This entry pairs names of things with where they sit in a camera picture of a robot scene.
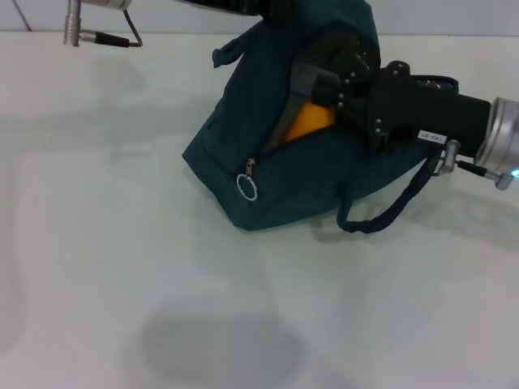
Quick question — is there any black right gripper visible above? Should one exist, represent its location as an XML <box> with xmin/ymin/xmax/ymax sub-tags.
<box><xmin>311</xmin><ymin>60</ymin><xmax>494</xmax><ymax>157</ymax></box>

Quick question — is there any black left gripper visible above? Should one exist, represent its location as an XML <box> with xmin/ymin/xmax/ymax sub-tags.
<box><xmin>174</xmin><ymin>0</ymin><xmax>303</xmax><ymax>21</ymax></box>

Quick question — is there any clear plastic food container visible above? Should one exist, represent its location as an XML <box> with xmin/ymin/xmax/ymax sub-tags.
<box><xmin>290</xmin><ymin>56</ymin><xmax>325</xmax><ymax>98</ymax></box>

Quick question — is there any orange yellow pear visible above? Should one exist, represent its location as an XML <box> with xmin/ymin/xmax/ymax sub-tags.
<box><xmin>281</xmin><ymin>100</ymin><xmax>337</xmax><ymax>145</ymax></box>

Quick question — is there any dark teal zipper bag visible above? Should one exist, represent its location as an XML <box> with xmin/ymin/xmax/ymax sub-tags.
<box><xmin>182</xmin><ymin>0</ymin><xmax>461</xmax><ymax>235</ymax></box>

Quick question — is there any right arm plug cable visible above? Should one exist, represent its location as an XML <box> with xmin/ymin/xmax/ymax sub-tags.
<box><xmin>435</xmin><ymin>139</ymin><xmax>513</xmax><ymax>191</ymax></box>

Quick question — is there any arm plug cable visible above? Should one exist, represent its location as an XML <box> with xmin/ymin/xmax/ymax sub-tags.
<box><xmin>435</xmin><ymin>139</ymin><xmax>513</xmax><ymax>191</ymax></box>
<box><xmin>62</xmin><ymin>0</ymin><xmax>145</xmax><ymax>49</ymax></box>

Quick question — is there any left arm plug cable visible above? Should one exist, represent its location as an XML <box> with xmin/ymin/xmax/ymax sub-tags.
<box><xmin>62</xmin><ymin>0</ymin><xmax>145</xmax><ymax>49</ymax></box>

